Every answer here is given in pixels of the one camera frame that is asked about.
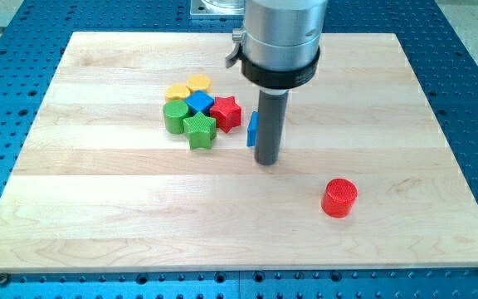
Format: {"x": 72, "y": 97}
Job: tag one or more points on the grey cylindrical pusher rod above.
{"x": 271, "y": 117}

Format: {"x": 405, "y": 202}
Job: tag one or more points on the black clamp ring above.
{"x": 278, "y": 80}

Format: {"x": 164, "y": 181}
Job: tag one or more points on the blue triangle block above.
{"x": 252, "y": 130}

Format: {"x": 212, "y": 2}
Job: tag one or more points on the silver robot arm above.
{"x": 278, "y": 48}

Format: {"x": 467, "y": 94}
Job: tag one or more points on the yellow hexagon block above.
{"x": 199, "y": 82}

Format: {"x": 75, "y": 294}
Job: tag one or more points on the red star block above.
{"x": 226, "y": 112}

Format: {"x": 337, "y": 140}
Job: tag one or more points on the blue cube block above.
{"x": 199, "y": 101}

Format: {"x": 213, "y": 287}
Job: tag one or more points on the green star block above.
{"x": 200, "y": 131}

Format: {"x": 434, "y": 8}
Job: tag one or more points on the yellow half-round block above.
{"x": 176, "y": 92}

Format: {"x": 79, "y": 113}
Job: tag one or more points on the green cylinder block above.
{"x": 174, "y": 112}

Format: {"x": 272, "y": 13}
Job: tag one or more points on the red cylinder block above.
{"x": 339, "y": 197}

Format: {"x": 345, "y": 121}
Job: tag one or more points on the wooden board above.
{"x": 101, "y": 186}

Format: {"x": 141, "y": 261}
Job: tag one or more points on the board clamp screw left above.
{"x": 4, "y": 279}

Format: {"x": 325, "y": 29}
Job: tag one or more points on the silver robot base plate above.
{"x": 210, "y": 9}

